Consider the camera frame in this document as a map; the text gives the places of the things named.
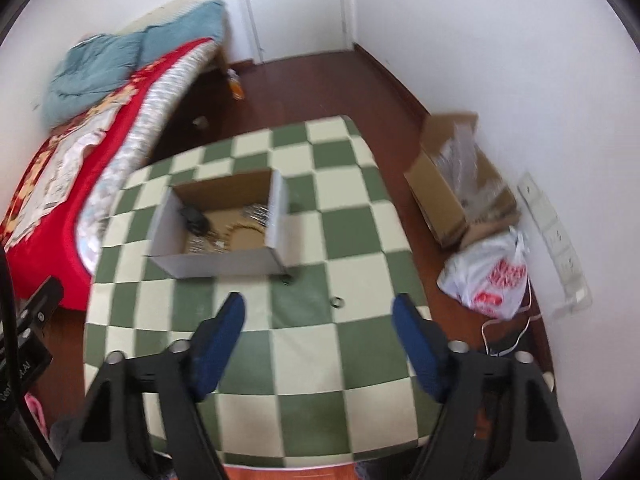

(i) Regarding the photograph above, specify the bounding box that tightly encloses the black smart band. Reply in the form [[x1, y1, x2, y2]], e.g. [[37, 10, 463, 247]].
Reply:
[[181, 205, 208, 233]]

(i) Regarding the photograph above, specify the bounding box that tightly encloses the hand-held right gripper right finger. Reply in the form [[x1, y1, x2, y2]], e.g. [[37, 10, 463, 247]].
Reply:
[[391, 293, 583, 480]]

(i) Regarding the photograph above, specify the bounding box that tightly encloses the pale patterned bed sheet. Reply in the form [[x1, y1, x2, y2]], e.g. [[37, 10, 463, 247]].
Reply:
[[77, 45, 218, 273]]

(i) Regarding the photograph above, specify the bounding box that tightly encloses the silver charm bracelet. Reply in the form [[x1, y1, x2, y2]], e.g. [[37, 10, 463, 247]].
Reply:
[[187, 237, 226, 254]]

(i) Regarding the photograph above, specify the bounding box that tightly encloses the white charging cable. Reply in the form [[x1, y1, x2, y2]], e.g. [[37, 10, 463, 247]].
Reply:
[[481, 280, 543, 356]]

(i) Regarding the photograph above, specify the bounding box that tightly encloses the bed with red blanket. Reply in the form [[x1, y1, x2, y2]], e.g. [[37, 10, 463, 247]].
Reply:
[[0, 37, 216, 311]]

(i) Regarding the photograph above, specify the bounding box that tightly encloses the clear plastic wrap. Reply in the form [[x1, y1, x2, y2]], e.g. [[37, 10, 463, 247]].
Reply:
[[435, 120, 501, 211]]

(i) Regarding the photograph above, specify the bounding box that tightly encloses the blue quilt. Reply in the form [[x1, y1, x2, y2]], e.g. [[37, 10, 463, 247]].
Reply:
[[40, 0, 226, 128]]

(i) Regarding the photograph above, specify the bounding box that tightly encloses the white red printed plastic bag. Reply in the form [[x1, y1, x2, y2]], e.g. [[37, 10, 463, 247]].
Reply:
[[437, 227, 531, 321]]

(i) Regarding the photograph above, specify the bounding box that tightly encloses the white wall outlet panel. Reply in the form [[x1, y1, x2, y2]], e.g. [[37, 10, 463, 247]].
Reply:
[[517, 172, 593, 311]]

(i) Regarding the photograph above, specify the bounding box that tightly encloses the white cardboard box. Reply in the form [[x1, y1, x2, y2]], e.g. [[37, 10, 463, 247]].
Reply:
[[146, 169, 291, 279]]

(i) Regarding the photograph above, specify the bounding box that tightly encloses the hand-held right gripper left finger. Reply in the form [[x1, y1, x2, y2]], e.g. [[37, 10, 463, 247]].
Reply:
[[57, 291, 247, 480]]

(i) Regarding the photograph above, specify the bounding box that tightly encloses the wooden bead bracelet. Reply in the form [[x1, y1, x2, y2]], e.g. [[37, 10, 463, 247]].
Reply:
[[220, 222, 268, 251]]

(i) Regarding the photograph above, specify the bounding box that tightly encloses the cream mattress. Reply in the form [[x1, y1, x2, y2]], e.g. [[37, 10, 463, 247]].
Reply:
[[120, 0, 223, 36]]

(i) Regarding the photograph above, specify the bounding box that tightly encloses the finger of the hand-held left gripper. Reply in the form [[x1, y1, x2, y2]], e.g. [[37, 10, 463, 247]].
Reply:
[[17, 276, 65, 333]]

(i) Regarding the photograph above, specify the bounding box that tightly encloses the brown cardboard box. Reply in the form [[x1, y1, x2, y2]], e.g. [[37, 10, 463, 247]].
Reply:
[[404, 112, 521, 248]]

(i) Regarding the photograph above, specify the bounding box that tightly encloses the white door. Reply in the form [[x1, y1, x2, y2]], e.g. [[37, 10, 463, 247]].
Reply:
[[235, 0, 351, 63]]

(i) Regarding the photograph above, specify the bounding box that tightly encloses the green checkered tablecloth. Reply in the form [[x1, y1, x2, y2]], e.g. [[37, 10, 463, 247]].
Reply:
[[82, 115, 441, 466]]

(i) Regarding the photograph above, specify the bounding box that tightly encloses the pink slipper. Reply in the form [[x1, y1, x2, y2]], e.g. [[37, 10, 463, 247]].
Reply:
[[25, 392, 49, 441]]

